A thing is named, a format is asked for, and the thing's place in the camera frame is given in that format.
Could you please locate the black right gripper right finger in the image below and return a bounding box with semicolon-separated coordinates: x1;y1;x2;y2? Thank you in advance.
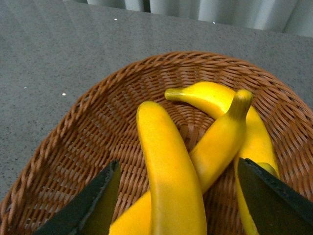
238;158;313;235

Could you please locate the white pleated curtain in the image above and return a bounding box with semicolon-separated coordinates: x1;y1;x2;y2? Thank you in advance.
62;0;313;38

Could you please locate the large yellow banana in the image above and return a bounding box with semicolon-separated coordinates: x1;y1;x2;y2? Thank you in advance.
136;101;207;235

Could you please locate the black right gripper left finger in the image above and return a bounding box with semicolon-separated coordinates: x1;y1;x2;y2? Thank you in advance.
33;160;121;235

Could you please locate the brown wicker basket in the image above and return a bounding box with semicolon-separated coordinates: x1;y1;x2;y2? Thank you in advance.
0;51;313;235

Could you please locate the long yellow banana in basket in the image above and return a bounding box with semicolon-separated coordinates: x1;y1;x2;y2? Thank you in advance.
110;88;253;235

